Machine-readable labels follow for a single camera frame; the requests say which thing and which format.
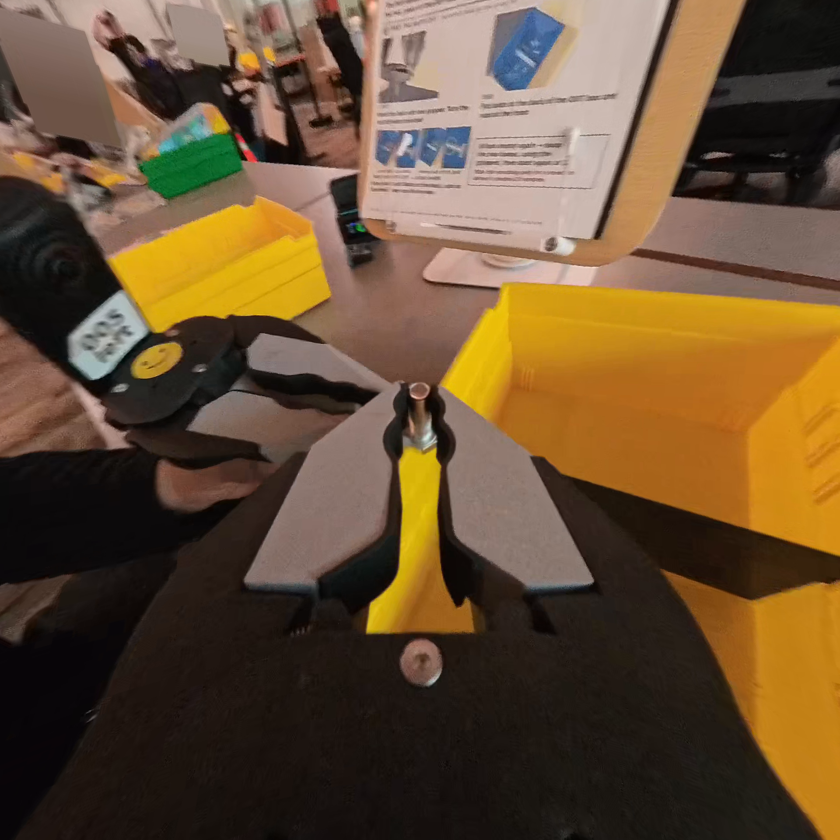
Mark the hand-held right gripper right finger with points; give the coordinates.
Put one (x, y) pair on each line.
(512, 518)

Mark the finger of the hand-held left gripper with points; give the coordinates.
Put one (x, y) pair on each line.
(262, 420)
(308, 358)

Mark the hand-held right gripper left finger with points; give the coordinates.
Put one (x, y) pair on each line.
(328, 518)

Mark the steel bolt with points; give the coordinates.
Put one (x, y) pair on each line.
(418, 410)

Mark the yellow divided plastic bin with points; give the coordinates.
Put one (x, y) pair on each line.
(656, 367)

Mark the person's left forearm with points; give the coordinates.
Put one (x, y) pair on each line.
(79, 512)

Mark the person's left hand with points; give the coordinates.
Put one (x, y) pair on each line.
(203, 485)

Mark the black standing device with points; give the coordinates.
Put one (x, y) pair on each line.
(354, 229)

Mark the green plastic bin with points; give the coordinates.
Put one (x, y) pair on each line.
(190, 167)

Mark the colourful packets pile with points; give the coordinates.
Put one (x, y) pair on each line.
(190, 131)

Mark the white instruction sheet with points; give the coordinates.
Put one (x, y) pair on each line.
(590, 65)

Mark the wooden sign board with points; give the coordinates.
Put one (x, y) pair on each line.
(682, 131)

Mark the black office chair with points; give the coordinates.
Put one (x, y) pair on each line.
(774, 98)

